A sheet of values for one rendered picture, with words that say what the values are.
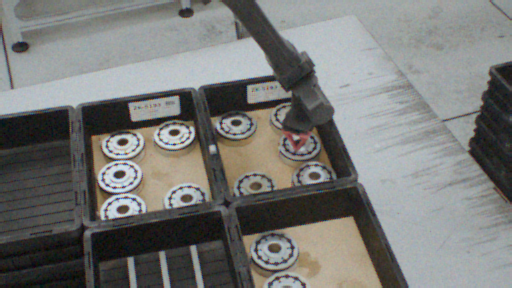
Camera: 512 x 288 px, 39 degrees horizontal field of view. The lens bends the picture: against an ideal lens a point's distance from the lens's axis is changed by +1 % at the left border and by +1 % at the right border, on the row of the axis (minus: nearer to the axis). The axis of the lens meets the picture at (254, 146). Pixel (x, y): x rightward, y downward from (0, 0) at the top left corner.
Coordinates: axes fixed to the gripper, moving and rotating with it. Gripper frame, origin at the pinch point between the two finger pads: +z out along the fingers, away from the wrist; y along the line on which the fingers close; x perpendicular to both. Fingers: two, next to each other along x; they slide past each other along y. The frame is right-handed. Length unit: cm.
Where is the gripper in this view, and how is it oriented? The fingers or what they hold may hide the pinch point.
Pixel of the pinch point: (300, 140)
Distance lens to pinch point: 172.7
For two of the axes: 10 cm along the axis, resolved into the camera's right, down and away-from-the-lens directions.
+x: -9.1, -3.1, 2.8
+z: -0.1, 7.0, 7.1
